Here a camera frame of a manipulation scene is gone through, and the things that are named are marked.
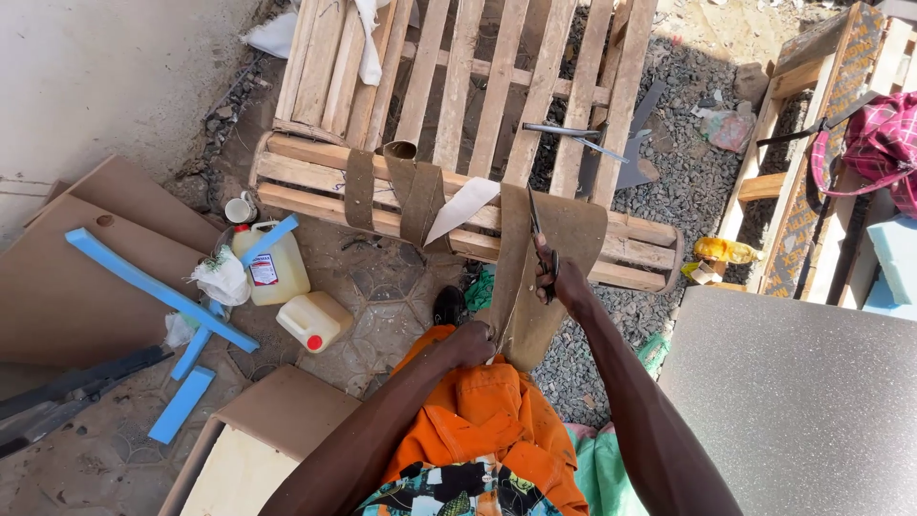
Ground plywood box with brown panel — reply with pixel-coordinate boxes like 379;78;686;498
158;364;361;516

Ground large yellowish plastic jerrycan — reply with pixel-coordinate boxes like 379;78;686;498
231;221;312;307

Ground light blue foam block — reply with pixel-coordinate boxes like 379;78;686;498
862;214;917;321

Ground crumpled white plastic bag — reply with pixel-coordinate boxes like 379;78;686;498
190;245;252;308

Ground dark grey sheet offcut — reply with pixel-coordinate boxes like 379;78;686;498
576;79;667;198

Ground orange trousers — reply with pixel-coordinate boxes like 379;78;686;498
380;324;590;516

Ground wide brown fabric strip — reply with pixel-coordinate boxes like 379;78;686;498
487;183;610;374

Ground dark grey metal tool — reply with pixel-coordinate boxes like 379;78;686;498
0;345;175;460

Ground blue foam strip on jerrycan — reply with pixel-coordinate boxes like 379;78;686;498
240;214;300;269

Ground short blue foam strip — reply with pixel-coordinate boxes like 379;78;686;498
148;366;216;445

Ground metal hammer tool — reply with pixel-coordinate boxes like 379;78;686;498
522;122;653;164

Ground pinkish plastic litter bag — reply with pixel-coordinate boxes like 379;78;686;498
701;109;757;153

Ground brown hardboard sheets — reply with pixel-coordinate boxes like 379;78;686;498
0;154;226;381

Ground patterned shirt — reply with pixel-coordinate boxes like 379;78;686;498
356;461;563;516

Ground grey speckled foam slab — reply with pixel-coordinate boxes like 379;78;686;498
658;285;917;516

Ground wooden slatted furniture frame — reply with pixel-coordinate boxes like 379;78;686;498
248;0;685;295

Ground folded brown fabric strip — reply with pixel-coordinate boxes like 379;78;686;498
383;140;448;248

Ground pink plaid bag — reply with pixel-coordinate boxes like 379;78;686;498
810;92;917;219

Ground small cream jerrycan red cap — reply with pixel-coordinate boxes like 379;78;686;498
276;291;354;354

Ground person's right hand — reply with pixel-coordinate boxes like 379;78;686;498
532;233;596;316

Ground narrow brown fabric strip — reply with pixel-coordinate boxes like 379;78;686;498
344;148;376;232

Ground black handled scissors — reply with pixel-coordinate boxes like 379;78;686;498
526;185;561;305

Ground white paper piece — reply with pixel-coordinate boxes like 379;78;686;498
424;177;501;247

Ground black shoe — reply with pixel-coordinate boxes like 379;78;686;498
433;286;467;328

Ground green cloth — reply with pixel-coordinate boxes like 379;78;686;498
565;423;649;516

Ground white paper cup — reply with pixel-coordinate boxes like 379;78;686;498
224;191;257;225

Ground person's left hand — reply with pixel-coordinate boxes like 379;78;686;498
440;320;498;370

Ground white cloth rag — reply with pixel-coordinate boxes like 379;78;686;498
354;0;394;87

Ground long blue foam strip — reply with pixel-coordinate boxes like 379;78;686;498
65;228;260;354

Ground wooden frame with printed board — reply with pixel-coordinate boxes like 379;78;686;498
716;1;917;302

